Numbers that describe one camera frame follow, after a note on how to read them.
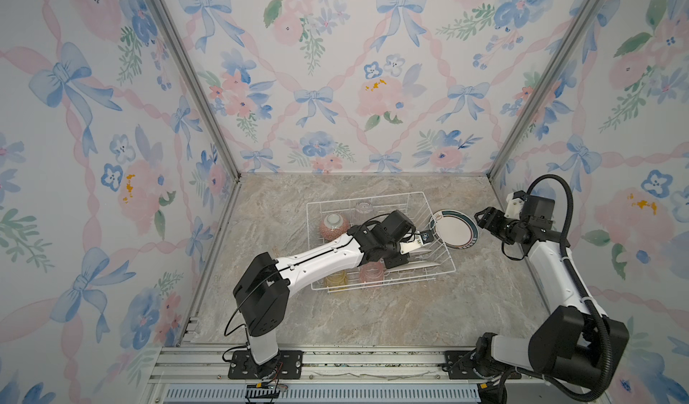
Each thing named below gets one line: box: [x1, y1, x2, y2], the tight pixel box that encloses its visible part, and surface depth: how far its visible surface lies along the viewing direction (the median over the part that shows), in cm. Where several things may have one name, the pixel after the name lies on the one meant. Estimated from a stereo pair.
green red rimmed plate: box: [429, 209, 480, 250], surface depth 103 cm
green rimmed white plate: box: [453, 217, 480, 251], surface depth 100 cm
